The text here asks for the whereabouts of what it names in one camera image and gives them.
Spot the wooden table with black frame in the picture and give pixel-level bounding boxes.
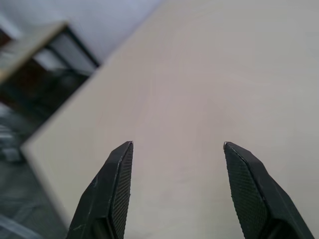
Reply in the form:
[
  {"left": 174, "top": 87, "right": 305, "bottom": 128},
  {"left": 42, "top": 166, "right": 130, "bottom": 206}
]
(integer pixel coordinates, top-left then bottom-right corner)
[{"left": 0, "top": 21, "right": 101, "bottom": 84}]

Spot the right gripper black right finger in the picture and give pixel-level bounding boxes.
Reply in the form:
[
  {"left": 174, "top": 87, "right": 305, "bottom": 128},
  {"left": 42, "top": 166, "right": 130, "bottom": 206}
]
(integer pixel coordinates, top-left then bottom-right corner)
[{"left": 223, "top": 141, "right": 317, "bottom": 239}]

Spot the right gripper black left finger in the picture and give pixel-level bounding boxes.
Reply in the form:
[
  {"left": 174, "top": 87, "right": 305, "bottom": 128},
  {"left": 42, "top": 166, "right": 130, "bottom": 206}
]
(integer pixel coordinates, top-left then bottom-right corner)
[{"left": 66, "top": 140, "right": 135, "bottom": 239}]

